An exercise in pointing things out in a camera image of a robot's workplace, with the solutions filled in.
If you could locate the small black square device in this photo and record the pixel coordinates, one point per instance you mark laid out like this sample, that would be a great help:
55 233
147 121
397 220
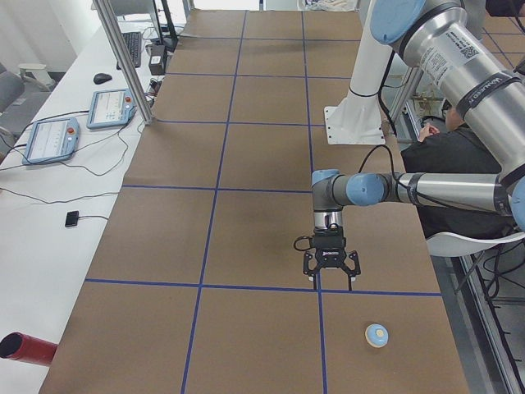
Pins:
72 218

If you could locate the near blue teach pendant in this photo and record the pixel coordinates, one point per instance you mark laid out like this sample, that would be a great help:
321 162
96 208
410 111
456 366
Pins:
51 141

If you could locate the black keyboard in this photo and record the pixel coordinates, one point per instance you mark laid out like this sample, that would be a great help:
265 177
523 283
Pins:
133 42

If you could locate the blue teach pendant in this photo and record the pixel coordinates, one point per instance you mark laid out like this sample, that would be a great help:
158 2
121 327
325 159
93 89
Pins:
111 108
51 141

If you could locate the far blue teach pendant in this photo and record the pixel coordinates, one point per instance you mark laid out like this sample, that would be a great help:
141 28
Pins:
111 108

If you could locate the black power adapter box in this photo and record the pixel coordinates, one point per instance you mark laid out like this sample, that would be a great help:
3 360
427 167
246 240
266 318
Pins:
157 60

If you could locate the blue white call bell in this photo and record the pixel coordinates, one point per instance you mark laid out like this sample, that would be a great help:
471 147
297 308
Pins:
376 335

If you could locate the red cylinder tube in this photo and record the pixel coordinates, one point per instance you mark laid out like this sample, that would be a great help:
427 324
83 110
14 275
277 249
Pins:
24 348

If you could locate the person in black jacket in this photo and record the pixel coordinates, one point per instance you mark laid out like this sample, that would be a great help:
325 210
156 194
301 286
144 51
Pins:
455 150

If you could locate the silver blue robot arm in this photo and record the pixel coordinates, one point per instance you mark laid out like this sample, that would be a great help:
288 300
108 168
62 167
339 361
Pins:
486 115

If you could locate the grey office chair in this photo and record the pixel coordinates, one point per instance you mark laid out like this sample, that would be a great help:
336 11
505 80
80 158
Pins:
21 99

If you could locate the black monitor stand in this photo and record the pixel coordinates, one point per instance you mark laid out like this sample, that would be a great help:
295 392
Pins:
169 36

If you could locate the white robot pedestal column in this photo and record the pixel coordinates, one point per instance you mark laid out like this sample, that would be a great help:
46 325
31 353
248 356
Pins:
357 118

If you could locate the white chair seat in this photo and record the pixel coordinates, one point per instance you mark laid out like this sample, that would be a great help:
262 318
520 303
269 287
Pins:
448 244

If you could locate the brown paper table cover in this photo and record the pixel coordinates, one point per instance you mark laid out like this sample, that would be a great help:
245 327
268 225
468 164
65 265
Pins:
196 287

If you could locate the aluminium frame post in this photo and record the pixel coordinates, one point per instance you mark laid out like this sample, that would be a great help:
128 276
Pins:
123 57

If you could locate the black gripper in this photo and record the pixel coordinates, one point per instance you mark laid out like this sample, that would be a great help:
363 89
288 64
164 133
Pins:
329 254

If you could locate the black computer mouse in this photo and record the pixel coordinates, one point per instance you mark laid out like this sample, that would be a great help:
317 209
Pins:
101 78

